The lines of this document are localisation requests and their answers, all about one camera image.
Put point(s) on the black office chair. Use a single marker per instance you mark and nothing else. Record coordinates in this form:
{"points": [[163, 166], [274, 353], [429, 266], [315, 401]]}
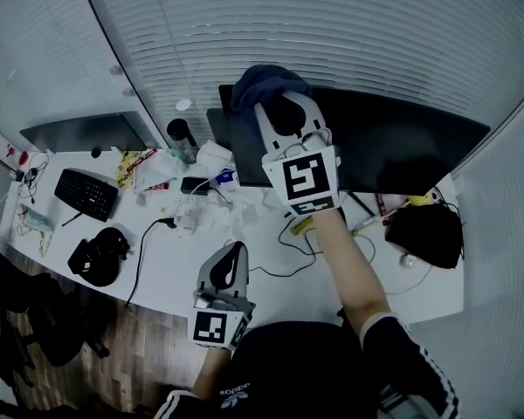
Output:
{"points": [[48, 321]]}

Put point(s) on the black power adapter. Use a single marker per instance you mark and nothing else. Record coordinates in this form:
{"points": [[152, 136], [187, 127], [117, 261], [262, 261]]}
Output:
{"points": [[192, 185]]}

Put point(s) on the person's right forearm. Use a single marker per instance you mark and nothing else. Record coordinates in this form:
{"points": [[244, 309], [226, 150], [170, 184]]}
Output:
{"points": [[349, 269]]}

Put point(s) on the thin black pen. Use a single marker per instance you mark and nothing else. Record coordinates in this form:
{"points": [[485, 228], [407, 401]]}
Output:
{"points": [[71, 220]]}

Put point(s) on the round glass partition fitting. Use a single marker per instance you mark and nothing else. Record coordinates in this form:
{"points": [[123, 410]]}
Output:
{"points": [[129, 92], [116, 70]]}

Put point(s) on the red white snack packet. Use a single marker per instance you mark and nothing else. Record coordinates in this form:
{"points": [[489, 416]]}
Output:
{"points": [[157, 186]]}

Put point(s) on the dark flat panel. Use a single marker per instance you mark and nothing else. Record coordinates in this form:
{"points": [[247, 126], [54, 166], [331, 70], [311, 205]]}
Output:
{"points": [[216, 129]]}

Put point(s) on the black keyboard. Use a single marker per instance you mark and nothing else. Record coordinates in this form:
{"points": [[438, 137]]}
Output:
{"points": [[85, 192]]}

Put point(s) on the grey-blue cloth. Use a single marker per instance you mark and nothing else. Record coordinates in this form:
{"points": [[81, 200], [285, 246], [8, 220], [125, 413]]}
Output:
{"points": [[262, 85]]}

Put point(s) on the torn white tissue pieces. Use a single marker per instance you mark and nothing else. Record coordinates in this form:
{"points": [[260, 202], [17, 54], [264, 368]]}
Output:
{"points": [[249, 212]]}

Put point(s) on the white power strip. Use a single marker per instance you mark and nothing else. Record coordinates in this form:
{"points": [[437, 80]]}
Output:
{"points": [[183, 210]]}

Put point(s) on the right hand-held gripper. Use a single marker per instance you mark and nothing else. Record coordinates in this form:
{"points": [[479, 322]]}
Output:
{"points": [[305, 177]]}

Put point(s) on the small white ball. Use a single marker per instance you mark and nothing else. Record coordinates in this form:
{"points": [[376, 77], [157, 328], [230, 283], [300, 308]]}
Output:
{"points": [[407, 261]]}

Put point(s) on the small black round object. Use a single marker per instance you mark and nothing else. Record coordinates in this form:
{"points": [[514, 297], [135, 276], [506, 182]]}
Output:
{"points": [[96, 152]]}

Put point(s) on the white round disc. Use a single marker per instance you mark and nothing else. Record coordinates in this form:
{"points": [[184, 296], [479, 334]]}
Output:
{"points": [[184, 105]]}

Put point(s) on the white folded tissue pack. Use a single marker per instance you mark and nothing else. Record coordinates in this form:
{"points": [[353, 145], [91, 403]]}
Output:
{"points": [[211, 155]]}

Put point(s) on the black bag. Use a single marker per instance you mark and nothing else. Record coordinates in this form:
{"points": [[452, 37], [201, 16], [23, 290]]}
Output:
{"points": [[423, 234]]}

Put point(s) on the blue white packet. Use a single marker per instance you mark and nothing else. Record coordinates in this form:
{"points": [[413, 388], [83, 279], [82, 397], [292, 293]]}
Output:
{"points": [[226, 177]]}

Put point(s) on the black wheeled chair base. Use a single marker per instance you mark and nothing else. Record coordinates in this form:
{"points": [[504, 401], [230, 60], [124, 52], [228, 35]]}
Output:
{"points": [[4, 365]]}

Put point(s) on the person's left forearm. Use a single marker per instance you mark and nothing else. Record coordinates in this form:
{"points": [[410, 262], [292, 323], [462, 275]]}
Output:
{"points": [[211, 373]]}

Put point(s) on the small white round device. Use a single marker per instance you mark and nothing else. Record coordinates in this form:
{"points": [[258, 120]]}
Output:
{"points": [[436, 195]]}

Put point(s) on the yellow round toy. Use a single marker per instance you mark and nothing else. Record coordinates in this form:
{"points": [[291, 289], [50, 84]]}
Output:
{"points": [[419, 201]]}

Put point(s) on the pale green packet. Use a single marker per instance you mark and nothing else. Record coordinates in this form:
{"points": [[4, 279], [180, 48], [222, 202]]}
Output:
{"points": [[37, 221]]}

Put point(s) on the black-capped clear water bottle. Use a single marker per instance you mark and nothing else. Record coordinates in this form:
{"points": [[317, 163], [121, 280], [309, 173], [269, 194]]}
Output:
{"points": [[179, 131]]}

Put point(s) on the grey side monitor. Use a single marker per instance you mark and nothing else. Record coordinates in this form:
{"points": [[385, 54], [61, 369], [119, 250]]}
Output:
{"points": [[83, 131]]}

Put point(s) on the large black monitor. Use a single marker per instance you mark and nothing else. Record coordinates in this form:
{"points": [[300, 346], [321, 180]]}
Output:
{"points": [[397, 146]]}

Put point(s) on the slim red packet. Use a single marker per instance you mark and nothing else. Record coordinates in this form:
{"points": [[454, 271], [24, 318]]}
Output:
{"points": [[382, 210]]}

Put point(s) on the slim yellow packet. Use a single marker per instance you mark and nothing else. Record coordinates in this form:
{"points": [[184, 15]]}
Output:
{"points": [[301, 226]]}

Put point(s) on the person's dark striped shirt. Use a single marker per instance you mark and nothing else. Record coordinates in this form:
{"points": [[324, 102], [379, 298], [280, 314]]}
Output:
{"points": [[297, 365]]}

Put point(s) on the long red snack packet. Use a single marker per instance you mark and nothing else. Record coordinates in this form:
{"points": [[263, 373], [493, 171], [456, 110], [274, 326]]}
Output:
{"points": [[143, 160]]}

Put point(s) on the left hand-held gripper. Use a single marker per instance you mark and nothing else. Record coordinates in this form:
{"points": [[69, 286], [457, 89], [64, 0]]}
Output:
{"points": [[209, 325]]}

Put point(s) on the yellow snack packet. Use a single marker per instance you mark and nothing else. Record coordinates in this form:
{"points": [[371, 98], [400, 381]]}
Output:
{"points": [[124, 173]]}

